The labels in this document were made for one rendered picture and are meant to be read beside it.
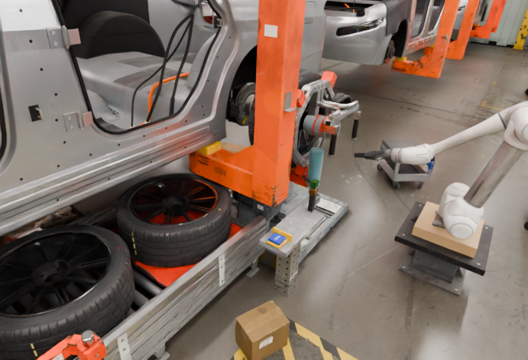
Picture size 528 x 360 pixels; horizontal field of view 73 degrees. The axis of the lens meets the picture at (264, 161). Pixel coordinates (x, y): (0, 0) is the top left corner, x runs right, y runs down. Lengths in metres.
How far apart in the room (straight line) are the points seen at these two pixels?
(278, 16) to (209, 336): 1.63
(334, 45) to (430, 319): 3.44
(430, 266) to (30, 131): 2.31
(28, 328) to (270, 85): 1.40
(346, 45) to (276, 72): 3.11
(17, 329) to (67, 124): 0.79
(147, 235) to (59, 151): 0.60
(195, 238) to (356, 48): 3.51
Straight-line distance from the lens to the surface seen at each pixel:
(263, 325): 1.92
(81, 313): 1.66
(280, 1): 1.72
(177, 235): 1.92
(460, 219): 2.20
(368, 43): 4.86
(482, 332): 2.49
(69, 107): 1.67
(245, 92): 2.58
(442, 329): 2.40
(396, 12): 5.08
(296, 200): 2.68
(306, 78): 2.28
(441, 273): 2.63
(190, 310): 1.98
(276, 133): 1.84
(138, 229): 1.99
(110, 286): 1.71
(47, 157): 1.69
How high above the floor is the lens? 1.68
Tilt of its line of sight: 27 degrees down
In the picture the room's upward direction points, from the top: 3 degrees clockwise
